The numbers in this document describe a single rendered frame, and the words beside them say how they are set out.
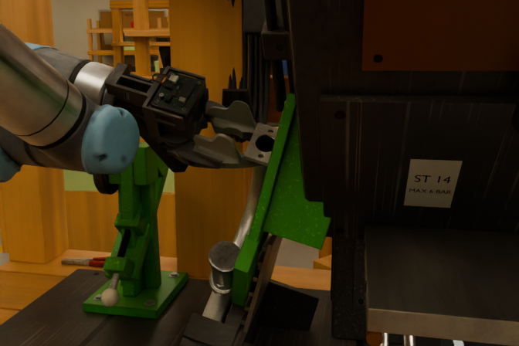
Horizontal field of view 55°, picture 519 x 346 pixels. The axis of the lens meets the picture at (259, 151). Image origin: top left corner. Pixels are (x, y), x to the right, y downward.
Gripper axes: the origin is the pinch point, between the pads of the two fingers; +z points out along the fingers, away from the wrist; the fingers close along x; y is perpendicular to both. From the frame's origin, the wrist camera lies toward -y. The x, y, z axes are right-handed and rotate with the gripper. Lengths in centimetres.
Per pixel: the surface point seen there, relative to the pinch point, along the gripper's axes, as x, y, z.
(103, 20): 635, -688, -552
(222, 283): -16.5, -4.5, 1.3
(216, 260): -15.5, -0.2, 0.3
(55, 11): 622, -690, -661
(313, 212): -8.3, 4.5, 9.1
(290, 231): -10.4, 2.4, 7.3
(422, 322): -21.0, 18.1, 18.9
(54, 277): -15, -45, -37
